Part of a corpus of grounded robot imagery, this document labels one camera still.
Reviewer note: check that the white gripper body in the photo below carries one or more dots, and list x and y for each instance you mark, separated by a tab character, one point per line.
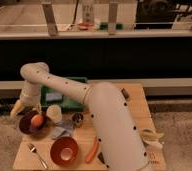
29	100

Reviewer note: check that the red bowl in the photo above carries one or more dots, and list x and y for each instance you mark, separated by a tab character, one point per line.
64	151

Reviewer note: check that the orange apple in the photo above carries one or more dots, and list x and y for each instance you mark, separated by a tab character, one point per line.
37	120

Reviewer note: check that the orange carrot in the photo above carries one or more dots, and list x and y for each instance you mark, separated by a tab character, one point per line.
92	152

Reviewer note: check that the small metal cup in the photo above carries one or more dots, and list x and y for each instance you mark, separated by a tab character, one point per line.
77	119

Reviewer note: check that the black rectangular block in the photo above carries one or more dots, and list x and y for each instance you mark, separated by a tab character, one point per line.
101	158

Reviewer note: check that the purple bowl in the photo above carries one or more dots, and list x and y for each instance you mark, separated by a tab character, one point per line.
25	123

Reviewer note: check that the grey folded cloth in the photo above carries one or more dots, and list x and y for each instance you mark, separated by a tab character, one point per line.
62	129

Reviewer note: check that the banana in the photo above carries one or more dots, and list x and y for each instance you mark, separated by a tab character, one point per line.
152	138

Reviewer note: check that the white cup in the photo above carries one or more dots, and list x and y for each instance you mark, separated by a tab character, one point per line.
54	113

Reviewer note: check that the blue sponge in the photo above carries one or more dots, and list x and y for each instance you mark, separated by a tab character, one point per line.
52	97

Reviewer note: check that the silver fork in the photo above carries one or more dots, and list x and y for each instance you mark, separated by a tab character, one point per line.
33	149

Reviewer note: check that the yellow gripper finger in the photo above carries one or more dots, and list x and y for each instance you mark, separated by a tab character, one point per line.
16	108

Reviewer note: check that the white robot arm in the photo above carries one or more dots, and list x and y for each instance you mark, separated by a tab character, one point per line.
120	141

